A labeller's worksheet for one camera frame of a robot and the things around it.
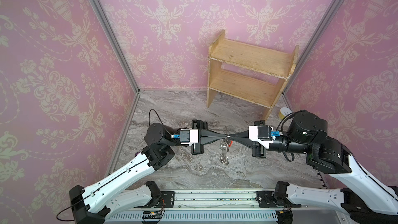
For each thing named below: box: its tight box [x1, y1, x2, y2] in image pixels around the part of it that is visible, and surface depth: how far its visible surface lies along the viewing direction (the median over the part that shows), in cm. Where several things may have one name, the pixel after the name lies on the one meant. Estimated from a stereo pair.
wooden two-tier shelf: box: [206, 29, 300, 121], surface depth 84 cm
